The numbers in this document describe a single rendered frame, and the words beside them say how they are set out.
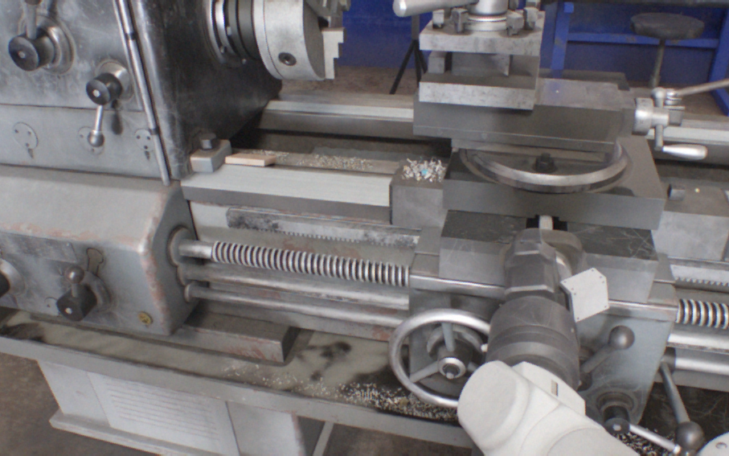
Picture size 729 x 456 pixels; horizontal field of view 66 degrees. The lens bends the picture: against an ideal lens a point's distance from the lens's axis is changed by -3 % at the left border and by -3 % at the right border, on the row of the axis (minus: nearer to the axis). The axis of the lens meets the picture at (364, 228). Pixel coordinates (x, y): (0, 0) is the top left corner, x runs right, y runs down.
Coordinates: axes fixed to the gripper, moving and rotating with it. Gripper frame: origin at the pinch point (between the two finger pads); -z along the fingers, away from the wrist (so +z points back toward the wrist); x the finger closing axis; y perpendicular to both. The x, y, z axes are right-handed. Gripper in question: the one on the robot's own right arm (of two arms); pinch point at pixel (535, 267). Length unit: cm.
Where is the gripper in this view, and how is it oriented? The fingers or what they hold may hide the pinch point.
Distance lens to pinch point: 71.7
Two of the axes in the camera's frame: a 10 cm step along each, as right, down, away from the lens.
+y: -9.3, 1.0, 3.7
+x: -2.8, -8.4, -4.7
